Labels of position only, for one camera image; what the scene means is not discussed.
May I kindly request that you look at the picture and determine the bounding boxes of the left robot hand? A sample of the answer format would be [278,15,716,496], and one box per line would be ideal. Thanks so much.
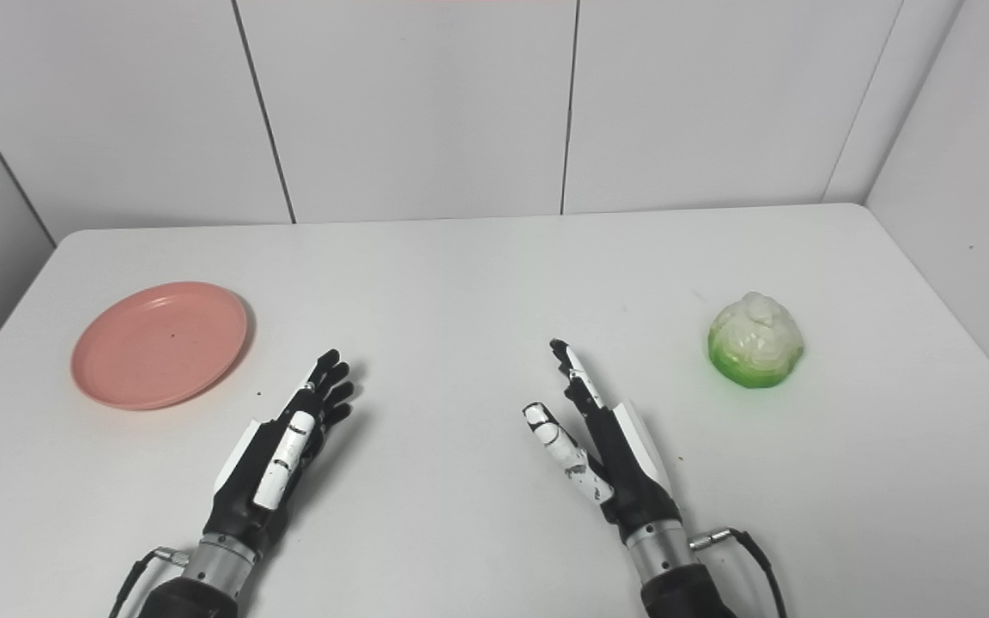
[202,348,355,557]

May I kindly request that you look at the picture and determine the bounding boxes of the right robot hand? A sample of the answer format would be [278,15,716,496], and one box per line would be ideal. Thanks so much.
[522,338,684,545]

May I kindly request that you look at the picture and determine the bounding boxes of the pink plate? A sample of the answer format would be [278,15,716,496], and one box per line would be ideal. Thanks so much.
[70,281,250,411]

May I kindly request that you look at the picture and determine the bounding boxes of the green white cabbage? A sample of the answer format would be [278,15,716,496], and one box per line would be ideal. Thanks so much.
[707,292,805,390]

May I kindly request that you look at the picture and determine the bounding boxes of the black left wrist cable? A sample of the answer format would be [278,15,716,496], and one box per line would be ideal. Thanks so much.
[106,547,191,618]

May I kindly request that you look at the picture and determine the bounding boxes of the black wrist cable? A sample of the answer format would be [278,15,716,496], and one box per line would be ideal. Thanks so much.
[106,547,191,618]
[689,528,790,618]

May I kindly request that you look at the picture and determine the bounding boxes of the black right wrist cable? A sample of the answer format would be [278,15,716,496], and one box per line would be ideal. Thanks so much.
[689,528,790,618]

